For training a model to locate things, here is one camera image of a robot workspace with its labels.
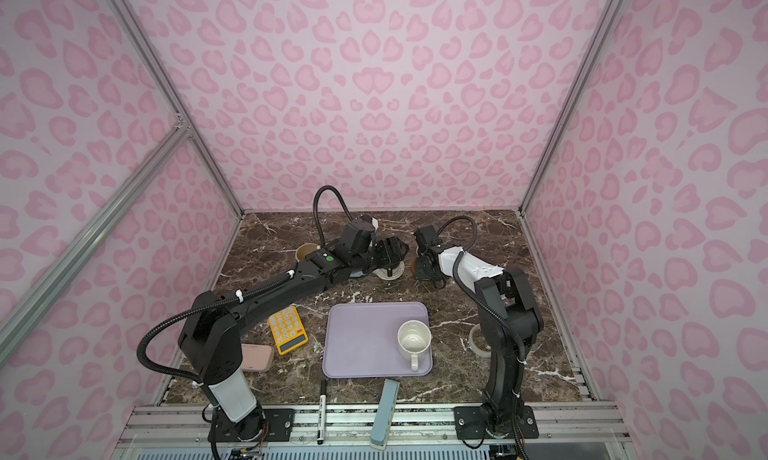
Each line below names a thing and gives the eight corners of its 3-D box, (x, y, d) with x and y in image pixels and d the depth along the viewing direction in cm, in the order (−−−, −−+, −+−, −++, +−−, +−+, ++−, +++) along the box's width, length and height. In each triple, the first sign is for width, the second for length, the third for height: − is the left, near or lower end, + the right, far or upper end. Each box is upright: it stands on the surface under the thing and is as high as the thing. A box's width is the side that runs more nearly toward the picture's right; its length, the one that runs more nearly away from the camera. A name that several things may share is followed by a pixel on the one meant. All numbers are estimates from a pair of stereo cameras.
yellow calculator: (280, 355, 86) (278, 353, 85) (269, 319, 93) (267, 316, 92) (310, 341, 89) (308, 338, 87) (297, 306, 96) (295, 303, 95)
